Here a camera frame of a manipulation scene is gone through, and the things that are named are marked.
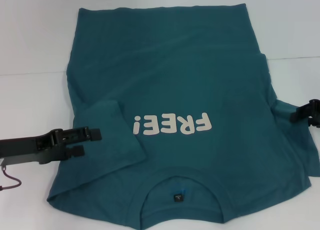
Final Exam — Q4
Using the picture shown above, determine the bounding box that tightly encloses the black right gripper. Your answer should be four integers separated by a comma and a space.
289, 98, 320, 129

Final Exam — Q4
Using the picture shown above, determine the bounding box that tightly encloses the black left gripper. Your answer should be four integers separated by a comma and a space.
0, 126, 103, 166

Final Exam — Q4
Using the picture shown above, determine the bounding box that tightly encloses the teal FREE print t-shirt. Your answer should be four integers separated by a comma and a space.
47, 3, 320, 224

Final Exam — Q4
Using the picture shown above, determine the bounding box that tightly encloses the purple left gripper cable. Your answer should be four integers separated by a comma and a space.
0, 168, 23, 190

